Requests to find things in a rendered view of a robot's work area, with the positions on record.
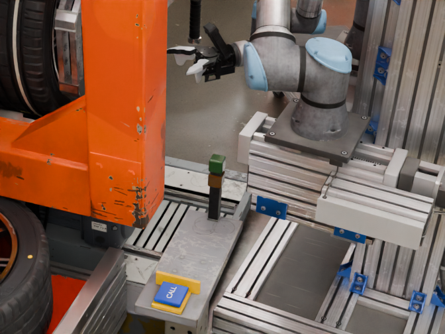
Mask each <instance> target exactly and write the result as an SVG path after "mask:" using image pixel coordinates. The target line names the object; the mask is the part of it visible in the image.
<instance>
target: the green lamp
mask: <svg viewBox="0 0 445 334"><path fill-rule="evenodd" d="M225 166H226V156H223V155H219V154H213V155H212V157H211V158H210V160H209V171H210V172H214V173H217V174H222V172H223V170H224V169H225Z"/></svg>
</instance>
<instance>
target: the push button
mask: <svg viewBox="0 0 445 334"><path fill-rule="evenodd" d="M188 290H189V288H188V287H186V286H181V285H178V284H173V283H170V282H165V281H163V282H162V285H161V286H160V289H159V290H158V292H157V294H156V296H155V297H154V301H155V302H159V303H162V304H167V305H170V306H175V307H181V305H182V303H183V300H184V298H185V296H186V294H187V292H188Z"/></svg>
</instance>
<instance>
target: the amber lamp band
mask: <svg viewBox="0 0 445 334"><path fill-rule="evenodd" d="M224 176H225V171H223V173H222V174H221V176H214V175H211V172H210V173H209V175H208V186H210V187H213V188H219V189H221V187H222V185H223V184H224Z"/></svg>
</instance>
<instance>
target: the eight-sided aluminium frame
mask: <svg viewBox="0 0 445 334"><path fill-rule="evenodd" d="M72 3H73V0H60V4H59V7H58V9H56V18H55V26H54V29H56V45H57V55H58V75H59V80H58V84H59V86H60V91H61V92H62V94H64V95H65V96H67V97H68V98H69V99H71V100H72V101H73V100H75V99H77V98H79V97H81V96H83V95H85V83H84V80H83V52H82V37H81V24H82V23H81V0H75V2H74V6H73V9H72V11H71V7H72ZM68 32H70V52H69V40H68ZM70 54H71V66H72V75H70Z"/></svg>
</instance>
